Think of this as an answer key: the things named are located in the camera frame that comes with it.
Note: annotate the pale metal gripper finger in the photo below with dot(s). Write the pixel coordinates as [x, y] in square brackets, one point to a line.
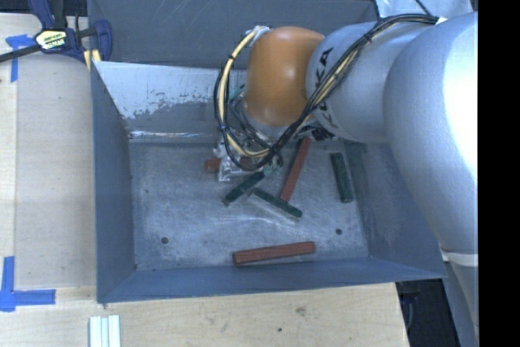
[221, 149]
[228, 174]

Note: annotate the dark green flat block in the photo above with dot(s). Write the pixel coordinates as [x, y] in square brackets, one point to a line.
[280, 204]
[243, 189]
[342, 179]

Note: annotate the red-brown flat block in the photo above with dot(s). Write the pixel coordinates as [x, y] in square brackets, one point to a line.
[274, 252]
[295, 170]

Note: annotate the grey metal bin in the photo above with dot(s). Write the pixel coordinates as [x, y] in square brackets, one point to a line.
[183, 223]

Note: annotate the pale wood flat board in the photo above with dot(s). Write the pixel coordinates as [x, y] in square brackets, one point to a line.
[53, 174]

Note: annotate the black cylinder on white bracket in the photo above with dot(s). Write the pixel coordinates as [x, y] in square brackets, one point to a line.
[323, 134]

